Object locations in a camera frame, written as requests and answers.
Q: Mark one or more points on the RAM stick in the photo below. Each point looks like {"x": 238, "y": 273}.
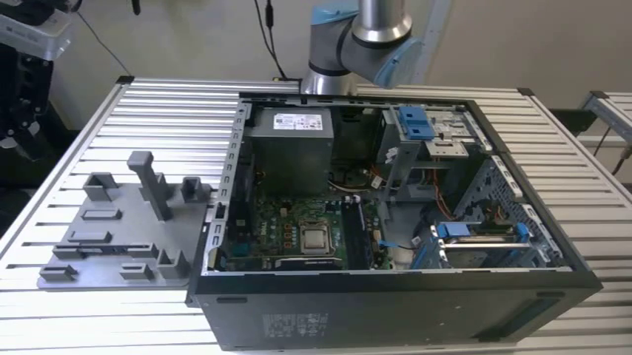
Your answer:
{"x": 365, "y": 240}
{"x": 105, "y": 249}

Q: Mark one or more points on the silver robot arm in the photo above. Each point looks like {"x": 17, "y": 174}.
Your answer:
{"x": 335, "y": 48}

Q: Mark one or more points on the black empty RAM slot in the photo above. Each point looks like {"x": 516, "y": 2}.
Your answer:
{"x": 351, "y": 236}

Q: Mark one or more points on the black hanging rod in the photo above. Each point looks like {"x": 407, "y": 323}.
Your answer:
{"x": 135, "y": 5}

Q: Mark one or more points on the grey parts rack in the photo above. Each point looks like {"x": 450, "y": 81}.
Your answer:
{"x": 128, "y": 222}

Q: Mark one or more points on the grey power supply unit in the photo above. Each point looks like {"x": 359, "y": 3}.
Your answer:
{"x": 291, "y": 162}

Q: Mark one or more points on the green motherboard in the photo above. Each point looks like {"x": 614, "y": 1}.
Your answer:
{"x": 276, "y": 222}

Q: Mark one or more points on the silver CPU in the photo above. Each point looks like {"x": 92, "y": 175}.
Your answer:
{"x": 315, "y": 239}

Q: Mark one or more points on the black graphics card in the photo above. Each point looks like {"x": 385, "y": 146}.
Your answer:
{"x": 309, "y": 263}

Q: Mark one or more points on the grey metal drive cage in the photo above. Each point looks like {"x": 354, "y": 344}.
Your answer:
{"x": 402, "y": 159}

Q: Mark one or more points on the blue drive bay latch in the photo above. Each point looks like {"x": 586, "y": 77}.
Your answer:
{"x": 413, "y": 122}

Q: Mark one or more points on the black PC case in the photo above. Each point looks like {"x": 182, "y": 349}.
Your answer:
{"x": 370, "y": 314}

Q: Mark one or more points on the hard disk in blue carrier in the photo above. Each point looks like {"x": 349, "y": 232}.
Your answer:
{"x": 454, "y": 230}

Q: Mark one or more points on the black box behind table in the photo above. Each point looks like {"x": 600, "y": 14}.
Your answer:
{"x": 572, "y": 122}

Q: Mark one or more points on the metal slat side table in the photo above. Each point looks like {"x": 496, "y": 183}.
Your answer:
{"x": 617, "y": 107}

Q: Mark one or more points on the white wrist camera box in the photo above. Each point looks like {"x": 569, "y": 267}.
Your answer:
{"x": 29, "y": 37}

